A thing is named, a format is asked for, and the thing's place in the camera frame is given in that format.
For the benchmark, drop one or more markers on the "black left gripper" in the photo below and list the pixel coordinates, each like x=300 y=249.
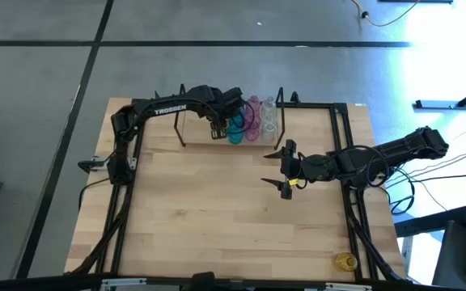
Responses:
x=227 y=105

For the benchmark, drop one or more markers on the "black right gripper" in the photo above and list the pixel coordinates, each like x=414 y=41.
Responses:
x=293 y=165

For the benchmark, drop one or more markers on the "teal bulbous flared glass vase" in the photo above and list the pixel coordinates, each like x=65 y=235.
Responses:
x=239 y=120

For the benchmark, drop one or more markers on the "pink ribbed narrow-necked glass vase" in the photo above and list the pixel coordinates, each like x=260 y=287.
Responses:
x=254 y=103

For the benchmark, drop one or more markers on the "pink wide-mouthed cylinder glass vase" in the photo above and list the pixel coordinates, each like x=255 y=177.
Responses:
x=253 y=120

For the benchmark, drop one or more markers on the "teal tapered glass vase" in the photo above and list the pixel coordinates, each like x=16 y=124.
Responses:
x=235 y=137

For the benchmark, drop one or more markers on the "clear round-shouldered glass vase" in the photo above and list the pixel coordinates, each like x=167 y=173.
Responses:
x=269 y=132

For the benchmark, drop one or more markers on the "pink bulbous flared glass vase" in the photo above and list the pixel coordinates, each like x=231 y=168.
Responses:
x=252 y=134

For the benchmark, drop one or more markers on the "clear tall-necked glass vase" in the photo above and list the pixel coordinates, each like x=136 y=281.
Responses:
x=268 y=104

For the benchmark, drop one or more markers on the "yellow round ribbed glass vase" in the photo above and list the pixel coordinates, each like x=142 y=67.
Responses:
x=346 y=262

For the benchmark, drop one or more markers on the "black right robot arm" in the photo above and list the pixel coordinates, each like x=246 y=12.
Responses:
x=395 y=151

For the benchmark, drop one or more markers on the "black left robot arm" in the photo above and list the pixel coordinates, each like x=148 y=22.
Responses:
x=156 y=111

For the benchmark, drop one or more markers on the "black desk beam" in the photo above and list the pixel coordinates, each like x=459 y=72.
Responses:
x=427 y=224

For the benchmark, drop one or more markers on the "black floor stand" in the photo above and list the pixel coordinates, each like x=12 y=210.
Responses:
x=435 y=105

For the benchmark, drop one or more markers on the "grey cabinet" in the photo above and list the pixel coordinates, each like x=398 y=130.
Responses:
x=451 y=258

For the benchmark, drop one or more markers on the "black crossbar with silver brackets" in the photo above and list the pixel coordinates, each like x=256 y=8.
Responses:
x=55 y=285

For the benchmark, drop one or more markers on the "wooden shelf with black frame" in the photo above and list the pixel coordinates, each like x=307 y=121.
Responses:
x=196 y=133

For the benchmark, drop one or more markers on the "black metal table frame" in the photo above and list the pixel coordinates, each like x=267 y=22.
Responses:
x=340 y=108

